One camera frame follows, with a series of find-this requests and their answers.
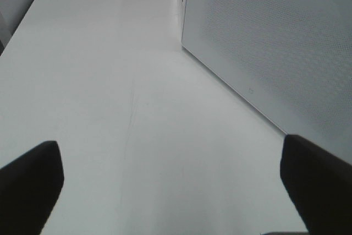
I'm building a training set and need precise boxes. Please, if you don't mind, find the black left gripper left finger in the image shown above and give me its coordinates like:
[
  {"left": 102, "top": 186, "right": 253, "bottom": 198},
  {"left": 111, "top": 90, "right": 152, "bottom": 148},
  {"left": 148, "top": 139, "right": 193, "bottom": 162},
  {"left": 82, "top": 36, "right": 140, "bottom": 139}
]
[{"left": 1, "top": 141, "right": 64, "bottom": 234}]

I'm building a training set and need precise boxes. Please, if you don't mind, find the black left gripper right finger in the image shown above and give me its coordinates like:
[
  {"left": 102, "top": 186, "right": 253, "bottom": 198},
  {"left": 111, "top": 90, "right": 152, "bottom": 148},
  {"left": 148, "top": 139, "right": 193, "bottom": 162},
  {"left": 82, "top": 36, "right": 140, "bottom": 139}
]
[{"left": 280, "top": 134, "right": 351, "bottom": 234}]

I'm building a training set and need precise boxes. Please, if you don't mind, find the white microwave door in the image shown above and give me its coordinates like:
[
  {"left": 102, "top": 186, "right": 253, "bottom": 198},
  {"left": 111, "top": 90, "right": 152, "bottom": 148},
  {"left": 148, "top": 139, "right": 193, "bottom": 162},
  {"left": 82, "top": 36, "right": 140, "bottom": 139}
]
[{"left": 182, "top": 0, "right": 351, "bottom": 162}]

